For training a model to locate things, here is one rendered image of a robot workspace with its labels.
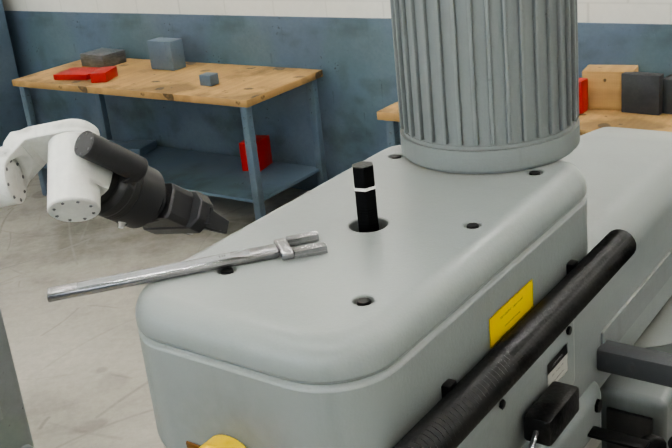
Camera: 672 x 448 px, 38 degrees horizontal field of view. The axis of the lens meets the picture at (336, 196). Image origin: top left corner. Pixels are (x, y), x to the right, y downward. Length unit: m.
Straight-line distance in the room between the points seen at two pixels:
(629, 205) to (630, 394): 0.24
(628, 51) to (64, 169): 4.32
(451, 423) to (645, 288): 0.61
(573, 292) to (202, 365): 0.37
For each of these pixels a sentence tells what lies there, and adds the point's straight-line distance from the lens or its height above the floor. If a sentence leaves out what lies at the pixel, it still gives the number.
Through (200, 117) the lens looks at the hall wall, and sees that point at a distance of 7.14.
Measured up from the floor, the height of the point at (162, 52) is 1.01.
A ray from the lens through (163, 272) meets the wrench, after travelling 0.86.
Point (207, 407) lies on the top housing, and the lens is 0.82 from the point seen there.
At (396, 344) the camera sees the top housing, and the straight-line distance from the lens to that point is 0.74.
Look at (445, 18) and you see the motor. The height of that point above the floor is 2.05.
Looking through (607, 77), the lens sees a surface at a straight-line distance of 4.85.
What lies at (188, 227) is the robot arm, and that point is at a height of 1.75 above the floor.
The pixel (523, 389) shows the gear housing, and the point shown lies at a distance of 1.00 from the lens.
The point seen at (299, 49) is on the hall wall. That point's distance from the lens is 6.38.
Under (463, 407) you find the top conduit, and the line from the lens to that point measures 0.79.
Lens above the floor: 2.23
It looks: 20 degrees down
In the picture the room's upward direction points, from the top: 6 degrees counter-clockwise
